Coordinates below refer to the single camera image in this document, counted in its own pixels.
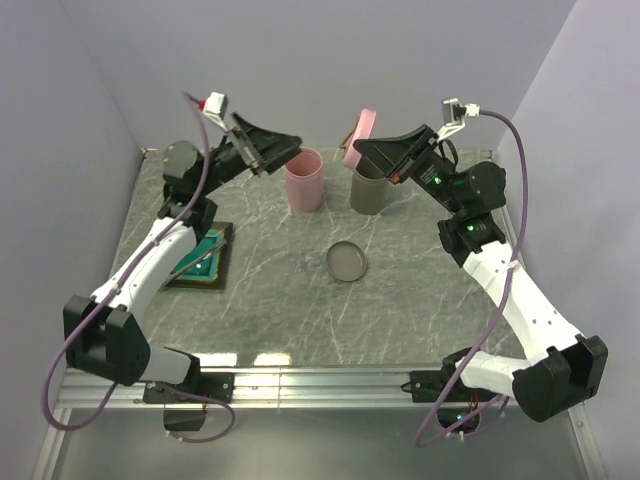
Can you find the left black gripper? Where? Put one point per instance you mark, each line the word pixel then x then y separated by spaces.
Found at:
pixel 264 149

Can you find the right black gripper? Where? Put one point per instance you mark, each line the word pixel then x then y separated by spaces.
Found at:
pixel 392 154

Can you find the pink round lid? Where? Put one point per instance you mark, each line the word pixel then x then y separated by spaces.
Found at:
pixel 361 130

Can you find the grey round lid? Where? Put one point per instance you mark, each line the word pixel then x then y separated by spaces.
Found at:
pixel 346 261

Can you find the metal tongs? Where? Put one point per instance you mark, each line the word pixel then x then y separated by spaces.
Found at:
pixel 213 250

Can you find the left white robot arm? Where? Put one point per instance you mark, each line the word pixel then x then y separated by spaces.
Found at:
pixel 103 334

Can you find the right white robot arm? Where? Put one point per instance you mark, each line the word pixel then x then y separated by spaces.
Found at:
pixel 562 367

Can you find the pink cylindrical container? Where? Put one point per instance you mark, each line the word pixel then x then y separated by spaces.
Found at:
pixel 304 180

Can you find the grey cylindrical container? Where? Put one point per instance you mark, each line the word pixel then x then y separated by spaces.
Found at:
pixel 368 190

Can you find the black teal square plate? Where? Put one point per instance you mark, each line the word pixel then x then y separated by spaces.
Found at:
pixel 211 273

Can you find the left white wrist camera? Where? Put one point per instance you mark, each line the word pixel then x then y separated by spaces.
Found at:
pixel 214 109

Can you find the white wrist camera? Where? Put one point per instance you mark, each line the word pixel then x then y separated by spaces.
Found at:
pixel 454 116
pixel 214 109

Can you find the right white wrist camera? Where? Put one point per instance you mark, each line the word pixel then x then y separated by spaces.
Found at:
pixel 454 116

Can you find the aluminium mounting rail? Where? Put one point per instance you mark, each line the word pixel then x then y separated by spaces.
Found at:
pixel 337 387

